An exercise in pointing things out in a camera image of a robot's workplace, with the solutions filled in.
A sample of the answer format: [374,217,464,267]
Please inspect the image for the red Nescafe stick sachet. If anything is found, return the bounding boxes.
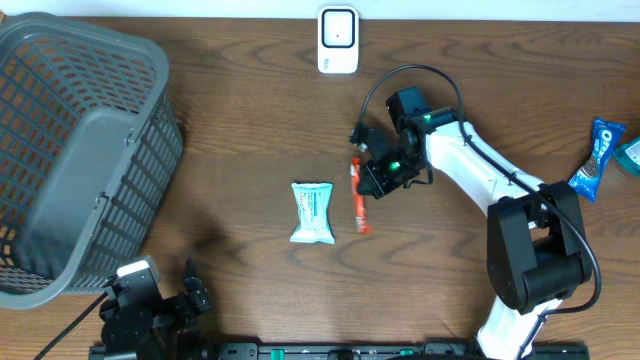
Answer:
[350,157,371,235]

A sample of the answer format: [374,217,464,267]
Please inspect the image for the mint green wipes pack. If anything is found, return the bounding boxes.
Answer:
[290,183,335,244]

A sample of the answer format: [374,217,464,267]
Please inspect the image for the blue Oreo cookie pack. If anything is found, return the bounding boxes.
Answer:
[569,118,626,203]

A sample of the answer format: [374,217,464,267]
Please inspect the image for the teal sanitizer bottle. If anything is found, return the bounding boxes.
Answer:
[613,137,640,177]

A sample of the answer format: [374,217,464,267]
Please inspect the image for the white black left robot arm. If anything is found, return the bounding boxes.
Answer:
[90,256,217,360]

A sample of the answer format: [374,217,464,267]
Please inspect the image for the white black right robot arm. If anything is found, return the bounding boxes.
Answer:
[350,87,601,359]

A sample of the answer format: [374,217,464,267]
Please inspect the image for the grey plastic mesh basket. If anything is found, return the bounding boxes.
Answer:
[1,13,183,310]

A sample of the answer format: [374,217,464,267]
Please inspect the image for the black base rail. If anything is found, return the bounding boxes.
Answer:
[88,341,591,360]

